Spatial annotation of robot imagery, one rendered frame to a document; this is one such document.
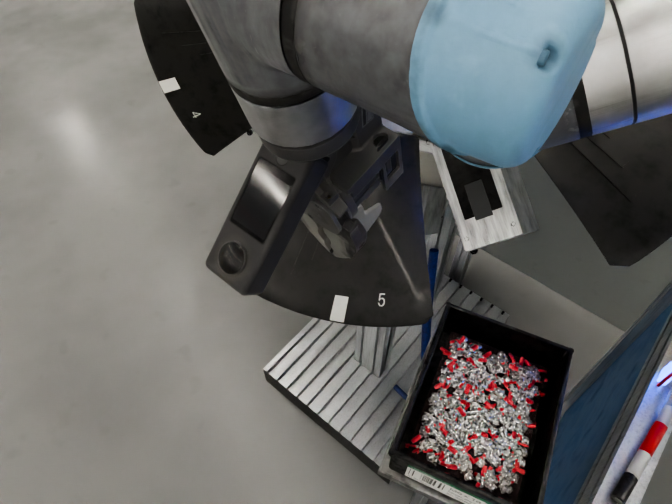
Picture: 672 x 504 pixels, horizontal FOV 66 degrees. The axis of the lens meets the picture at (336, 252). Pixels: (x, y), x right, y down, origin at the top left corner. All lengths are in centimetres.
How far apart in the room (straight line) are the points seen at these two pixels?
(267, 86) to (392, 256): 36
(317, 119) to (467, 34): 14
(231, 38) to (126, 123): 228
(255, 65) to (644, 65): 20
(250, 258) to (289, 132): 10
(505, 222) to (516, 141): 44
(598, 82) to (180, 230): 179
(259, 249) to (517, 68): 23
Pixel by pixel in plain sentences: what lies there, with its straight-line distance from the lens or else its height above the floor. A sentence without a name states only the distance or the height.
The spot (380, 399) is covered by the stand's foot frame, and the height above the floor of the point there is 8.
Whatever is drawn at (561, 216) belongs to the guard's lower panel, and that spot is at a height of 36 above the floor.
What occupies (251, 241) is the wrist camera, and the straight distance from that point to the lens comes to 37.
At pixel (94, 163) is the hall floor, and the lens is 238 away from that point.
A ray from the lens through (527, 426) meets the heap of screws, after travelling 70.
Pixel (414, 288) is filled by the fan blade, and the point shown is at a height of 95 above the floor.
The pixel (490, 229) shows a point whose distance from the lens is 64.
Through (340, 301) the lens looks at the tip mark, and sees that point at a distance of 61.
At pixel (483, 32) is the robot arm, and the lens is 19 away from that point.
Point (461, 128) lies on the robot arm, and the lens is 20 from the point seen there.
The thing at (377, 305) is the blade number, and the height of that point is 94.
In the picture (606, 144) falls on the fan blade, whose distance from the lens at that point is 52.
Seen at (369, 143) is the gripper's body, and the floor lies 121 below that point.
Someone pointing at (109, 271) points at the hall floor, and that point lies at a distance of 197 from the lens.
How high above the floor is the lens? 147
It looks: 53 degrees down
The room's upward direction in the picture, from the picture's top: straight up
